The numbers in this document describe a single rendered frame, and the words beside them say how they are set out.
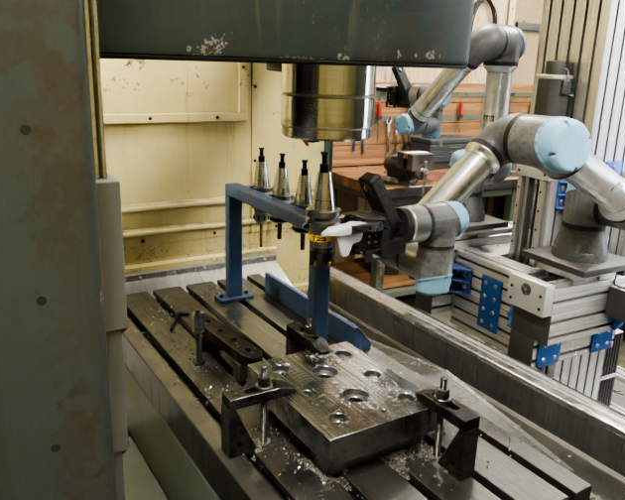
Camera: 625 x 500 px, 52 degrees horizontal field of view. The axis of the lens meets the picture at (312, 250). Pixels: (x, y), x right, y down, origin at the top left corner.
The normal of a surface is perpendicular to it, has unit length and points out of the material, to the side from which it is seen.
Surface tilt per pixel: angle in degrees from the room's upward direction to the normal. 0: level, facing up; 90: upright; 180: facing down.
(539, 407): 90
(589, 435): 90
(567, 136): 87
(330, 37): 90
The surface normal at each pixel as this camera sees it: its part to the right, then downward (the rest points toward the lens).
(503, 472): 0.03, -0.96
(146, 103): 0.52, 0.26
